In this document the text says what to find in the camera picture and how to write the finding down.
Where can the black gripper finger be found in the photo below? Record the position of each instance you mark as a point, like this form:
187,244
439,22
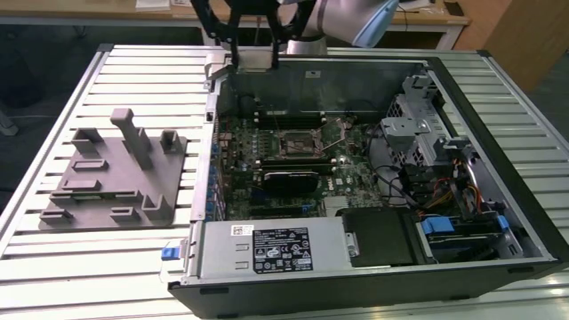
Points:
234,50
275,53

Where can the silver CPU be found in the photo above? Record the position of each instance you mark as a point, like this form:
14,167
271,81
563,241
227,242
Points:
254,61

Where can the thin metal locking lever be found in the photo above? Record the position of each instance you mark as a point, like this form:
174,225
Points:
275,121

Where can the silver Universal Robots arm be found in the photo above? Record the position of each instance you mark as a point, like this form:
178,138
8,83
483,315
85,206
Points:
329,20

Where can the CPU socket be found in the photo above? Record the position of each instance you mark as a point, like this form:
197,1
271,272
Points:
297,143

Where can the white paper box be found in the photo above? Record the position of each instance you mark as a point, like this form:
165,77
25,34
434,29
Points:
183,2
151,4

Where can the wooden desk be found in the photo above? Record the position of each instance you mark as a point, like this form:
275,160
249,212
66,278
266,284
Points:
110,10

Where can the metal disk bay cage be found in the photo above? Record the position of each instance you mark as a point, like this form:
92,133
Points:
413,126

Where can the black graphics card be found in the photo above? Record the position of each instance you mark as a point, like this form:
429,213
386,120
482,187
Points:
289,181

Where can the small black desk item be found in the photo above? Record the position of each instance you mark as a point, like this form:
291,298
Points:
454,8

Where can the grey parts rack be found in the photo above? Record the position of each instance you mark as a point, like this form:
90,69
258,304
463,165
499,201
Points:
119,173

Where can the green motherboard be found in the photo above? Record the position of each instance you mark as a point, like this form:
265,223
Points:
355,193

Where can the silver heat sink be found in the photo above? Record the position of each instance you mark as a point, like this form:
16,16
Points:
335,205

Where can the grey chair base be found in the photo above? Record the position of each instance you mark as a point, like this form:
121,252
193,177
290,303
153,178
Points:
8,128

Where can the brown wooden cabinet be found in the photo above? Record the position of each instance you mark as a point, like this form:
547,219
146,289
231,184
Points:
523,33

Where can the black label sticker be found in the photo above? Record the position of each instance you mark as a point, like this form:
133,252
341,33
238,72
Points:
281,250

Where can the silver power supply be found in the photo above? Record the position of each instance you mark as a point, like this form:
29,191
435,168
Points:
221,250

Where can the blue plastic latch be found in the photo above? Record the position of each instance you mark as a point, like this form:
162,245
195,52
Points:
169,253

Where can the small blue plastic tab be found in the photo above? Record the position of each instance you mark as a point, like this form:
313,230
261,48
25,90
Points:
502,223

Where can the black open PC case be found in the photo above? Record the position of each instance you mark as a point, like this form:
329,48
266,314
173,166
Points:
310,293

